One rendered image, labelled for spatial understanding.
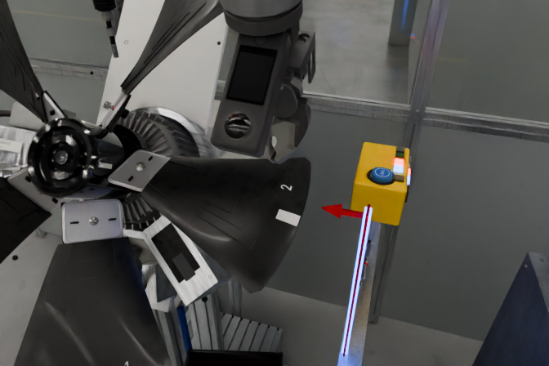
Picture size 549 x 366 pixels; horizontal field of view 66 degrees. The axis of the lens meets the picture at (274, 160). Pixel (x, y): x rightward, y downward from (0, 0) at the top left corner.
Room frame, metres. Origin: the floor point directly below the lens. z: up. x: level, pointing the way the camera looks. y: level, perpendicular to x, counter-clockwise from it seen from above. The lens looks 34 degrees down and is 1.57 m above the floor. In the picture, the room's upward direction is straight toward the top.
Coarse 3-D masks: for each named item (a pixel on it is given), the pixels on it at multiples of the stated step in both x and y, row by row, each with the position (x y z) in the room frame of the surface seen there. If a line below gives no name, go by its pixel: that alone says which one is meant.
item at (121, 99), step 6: (120, 96) 0.64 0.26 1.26; (126, 96) 0.58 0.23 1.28; (114, 102) 0.64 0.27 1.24; (120, 102) 0.57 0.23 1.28; (114, 108) 0.59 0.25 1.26; (108, 114) 0.61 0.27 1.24; (114, 114) 0.56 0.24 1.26; (102, 120) 0.61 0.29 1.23; (108, 120) 0.56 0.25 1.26; (102, 126) 0.56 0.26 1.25
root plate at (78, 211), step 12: (72, 204) 0.49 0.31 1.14; (84, 204) 0.50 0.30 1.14; (96, 204) 0.51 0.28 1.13; (108, 204) 0.52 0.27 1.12; (120, 204) 0.53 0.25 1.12; (72, 216) 0.48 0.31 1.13; (84, 216) 0.49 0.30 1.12; (96, 216) 0.50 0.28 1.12; (108, 216) 0.51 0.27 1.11; (120, 216) 0.51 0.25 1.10; (72, 228) 0.47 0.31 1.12; (84, 228) 0.48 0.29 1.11; (96, 228) 0.49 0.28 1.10; (108, 228) 0.49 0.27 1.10; (120, 228) 0.50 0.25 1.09; (72, 240) 0.46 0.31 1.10; (84, 240) 0.46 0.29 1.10
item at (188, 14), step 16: (176, 0) 0.73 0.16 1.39; (192, 0) 0.68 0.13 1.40; (208, 0) 0.65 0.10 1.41; (160, 16) 0.74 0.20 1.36; (176, 16) 0.67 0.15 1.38; (192, 16) 0.64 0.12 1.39; (208, 16) 0.61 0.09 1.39; (160, 32) 0.67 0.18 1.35; (176, 32) 0.63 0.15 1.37; (192, 32) 0.60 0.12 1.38; (144, 48) 0.71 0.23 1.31; (160, 48) 0.62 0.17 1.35; (144, 64) 0.61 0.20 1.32; (128, 80) 0.63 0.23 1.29
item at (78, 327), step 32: (64, 256) 0.43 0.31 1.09; (96, 256) 0.45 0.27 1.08; (128, 256) 0.47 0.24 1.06; (64, 288) 0.40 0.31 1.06; (96, 288) 0.42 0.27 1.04; (128, 288) 0.43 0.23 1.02; (32, 320) 0.37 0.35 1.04; (64, 320) 0.37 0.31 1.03; (96, 320) 0.38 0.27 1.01; (128, 320) 0.40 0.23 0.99; (32, 352) 0.34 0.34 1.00; (64, 352) 0.34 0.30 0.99; (96, 352) 0.35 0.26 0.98; (128, 352) 0.36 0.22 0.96; (160, 352) 0.37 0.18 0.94
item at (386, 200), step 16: (368, 144) 0.78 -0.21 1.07; (368, 160) 0.72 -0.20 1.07; (384, 160) 0.72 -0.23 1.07; (368, 176) 0.66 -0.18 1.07; (352, 192) 0.65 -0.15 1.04; (368, 192) 0.63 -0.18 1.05; (384, 192) 0.63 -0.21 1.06; (400, 192) 0.62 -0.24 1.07; (352, 208) 0.64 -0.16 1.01; (384, 208) 0.62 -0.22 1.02; (400, 208) 0.62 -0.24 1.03
